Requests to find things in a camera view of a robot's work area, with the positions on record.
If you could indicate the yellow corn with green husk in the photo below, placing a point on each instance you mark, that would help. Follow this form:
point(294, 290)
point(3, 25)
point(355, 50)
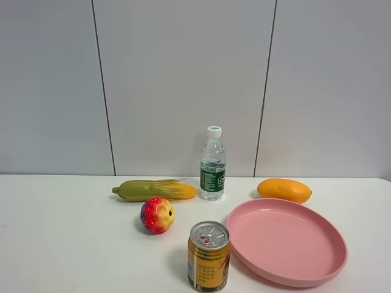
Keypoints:
point(144, 190)

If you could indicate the clear water bottle green label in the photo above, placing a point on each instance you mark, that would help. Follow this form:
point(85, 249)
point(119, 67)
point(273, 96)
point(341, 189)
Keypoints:
point(213, 165)

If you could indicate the rainbow coloured dimpled ball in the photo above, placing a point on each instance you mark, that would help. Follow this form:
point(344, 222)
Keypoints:
point(157, 215)

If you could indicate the yellow mango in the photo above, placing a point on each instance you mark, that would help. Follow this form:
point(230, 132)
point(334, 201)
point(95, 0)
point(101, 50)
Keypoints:
point(285, 189)

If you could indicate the gold drink can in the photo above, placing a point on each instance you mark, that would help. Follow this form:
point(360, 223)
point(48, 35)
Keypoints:
point(209, 250)

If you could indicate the pink round plate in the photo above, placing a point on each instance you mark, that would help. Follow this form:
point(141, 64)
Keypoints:
point(286, 243)

